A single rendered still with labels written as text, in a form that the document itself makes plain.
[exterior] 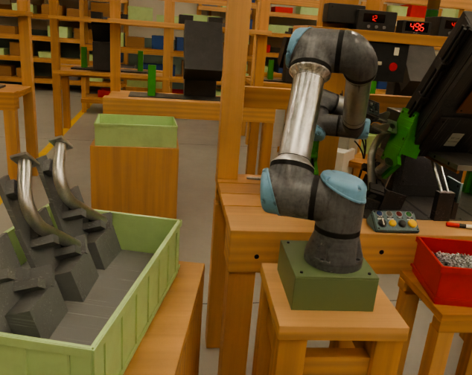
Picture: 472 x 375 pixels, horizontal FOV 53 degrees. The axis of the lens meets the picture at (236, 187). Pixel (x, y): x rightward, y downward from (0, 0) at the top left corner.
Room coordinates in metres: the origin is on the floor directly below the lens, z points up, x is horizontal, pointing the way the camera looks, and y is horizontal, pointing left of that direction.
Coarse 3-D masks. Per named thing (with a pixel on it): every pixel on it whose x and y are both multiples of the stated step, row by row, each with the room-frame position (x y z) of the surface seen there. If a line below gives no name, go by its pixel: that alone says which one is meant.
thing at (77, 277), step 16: (0, 192) 0.95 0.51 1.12; (16, 192) 0.97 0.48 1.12; (16, 208) 0.97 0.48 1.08; (16, 224) 0.95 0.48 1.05; (32, 256) 0.96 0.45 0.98; (48, 256) 1.02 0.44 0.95; (80, 256) 1.07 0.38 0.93; (64, 272) 0.99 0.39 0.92; (80, 272) 1.03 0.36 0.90; (96, 272) 1.11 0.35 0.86; (64, 288) 0.98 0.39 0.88; (80, 288) 1.00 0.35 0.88
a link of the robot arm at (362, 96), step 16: (352, 32) 1.34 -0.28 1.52; (352, 48) 1.30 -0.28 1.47; (368, 48) 1.32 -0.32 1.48; (352, 64) 1.31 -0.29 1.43; (368, 64) 1.33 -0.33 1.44; (352, 80) 1.37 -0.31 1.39; (368, 80) 1.37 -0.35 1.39; (352, 96) 1.44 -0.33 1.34; (368, 96) 1.46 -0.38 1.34; (352, 112) 1.51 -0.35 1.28; (352, 128) 1.57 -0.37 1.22; (368, 128) 1.59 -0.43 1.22
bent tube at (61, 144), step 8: (56, 144) 1.19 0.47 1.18; (64, 144) 1.19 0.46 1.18; (56, 152) 1.17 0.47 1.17; (64, 152) 1.18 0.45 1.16; (56, 160) 1.15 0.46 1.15; (64, 160) 1.16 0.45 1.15; (56, 168) 1.13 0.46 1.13; (64, 168) 1.15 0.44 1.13; (56, 176) 1.12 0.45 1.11; (64, 176) 1.13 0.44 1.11; (56, 184) 1.12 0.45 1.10; (64, 184) 1.13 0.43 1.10; (64, 192) 1.12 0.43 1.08; (64, 200) 1.12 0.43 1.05; (72, 200) 1.13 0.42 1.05; (72, 208) 1.15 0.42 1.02; (88, 208) 1.19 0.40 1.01; (88, 216) 1.19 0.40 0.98; (96, 216) 1.22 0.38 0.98
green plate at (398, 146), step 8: (416, 112) 1.69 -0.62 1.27; (400, 120) 1.78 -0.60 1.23; (408, 120) 1.72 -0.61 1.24; (416, 120) 1.69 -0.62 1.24; (400, 128) 1.75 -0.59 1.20; (408, 128) 1.70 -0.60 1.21; (392, 136) 1.78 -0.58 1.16; (400, 136) 1.73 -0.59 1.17; (408, 136) 1.69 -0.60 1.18; (392, 144) 1.75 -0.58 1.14; (400, 144) 1.70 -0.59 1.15; (408, 144) 1.70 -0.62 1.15; (384, 152) 1.79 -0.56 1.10; (392, 152) 1.73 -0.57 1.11; (400, 152) 1.68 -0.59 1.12; (408, 152) 1.70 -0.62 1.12; (416, 152) 1.71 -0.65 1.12
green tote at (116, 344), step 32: (128, 224) 1.29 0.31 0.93; (160, 224) 1.28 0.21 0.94; (160, 256) 1.06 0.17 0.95; (160, 288) 1.08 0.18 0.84; (128, 320) 0.85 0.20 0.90; (0, 352) 0.69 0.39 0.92; (32, 352) 0.69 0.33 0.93; (64, 352) 0.68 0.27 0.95; (96, 352) 0.68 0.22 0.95; (128, 352) 0.85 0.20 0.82
